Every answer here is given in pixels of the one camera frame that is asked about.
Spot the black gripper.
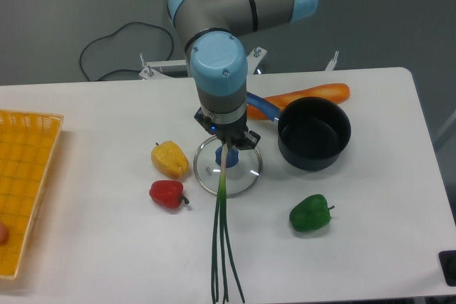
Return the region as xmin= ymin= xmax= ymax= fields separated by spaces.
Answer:
xmin=194 ymin=106 xmax=260 ymax=152

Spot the green onion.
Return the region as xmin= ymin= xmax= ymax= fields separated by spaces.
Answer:
xmin=211 ymin=143 xmax=246 ymax=303

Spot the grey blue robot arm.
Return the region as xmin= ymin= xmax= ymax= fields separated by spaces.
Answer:
xmin=167 ymin=0 xmax=318 ymax=150

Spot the glass lid with blue knob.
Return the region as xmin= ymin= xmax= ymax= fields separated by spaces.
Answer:
xmin=193 ymin=137 xmax=263 ymax=197

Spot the yellow bell pepper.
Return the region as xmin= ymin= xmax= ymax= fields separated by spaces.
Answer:
xmin=150 ymin=140 xmax=190 ymax=179

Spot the red bell pepper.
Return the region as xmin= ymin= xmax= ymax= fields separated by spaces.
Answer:
xmin=149 ymin=180 xmax=190 ymax=209

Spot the green bell pepper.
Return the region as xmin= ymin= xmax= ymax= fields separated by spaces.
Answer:
xmin=289 ymin=194 xmax=335 ymax=233

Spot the orange carrot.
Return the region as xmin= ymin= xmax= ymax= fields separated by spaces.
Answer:
xmin=265 ymin=83 xmax=351 ymax=110

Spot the yellow woven basket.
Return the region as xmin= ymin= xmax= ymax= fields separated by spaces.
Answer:
xmin=1 ymin=110 xmax=64 ymax=280

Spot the black device at table edge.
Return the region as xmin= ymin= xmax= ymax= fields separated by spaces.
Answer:
xmin=438 ymin=250 xmax=456 ymax=287

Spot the dark pot with blue handle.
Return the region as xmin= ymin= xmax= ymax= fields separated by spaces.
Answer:
xmin=247 ymin=93 xmax=351 ymax=172

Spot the white metal robot base frame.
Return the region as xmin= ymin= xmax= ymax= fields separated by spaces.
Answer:
xmin=138 ymin=46 xmax=340 ymax=80

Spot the black cable on floor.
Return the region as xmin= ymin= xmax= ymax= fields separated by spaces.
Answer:
xmin=78 ymin=21 xmax=175 ymax=82

